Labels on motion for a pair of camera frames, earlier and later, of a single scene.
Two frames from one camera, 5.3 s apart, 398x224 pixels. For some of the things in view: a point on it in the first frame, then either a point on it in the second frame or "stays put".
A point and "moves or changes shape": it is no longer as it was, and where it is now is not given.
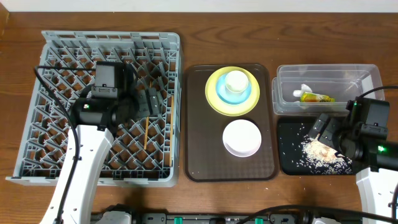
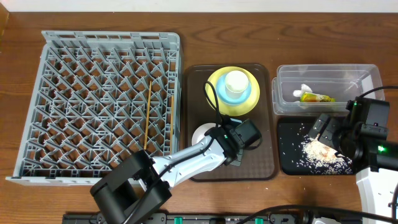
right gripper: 333,135 stays put
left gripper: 137,104 to 235,158
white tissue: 305,88 stays put
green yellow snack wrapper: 308,96 stays put
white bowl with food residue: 242,138 moves or changes shape
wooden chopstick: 147,125 stays put
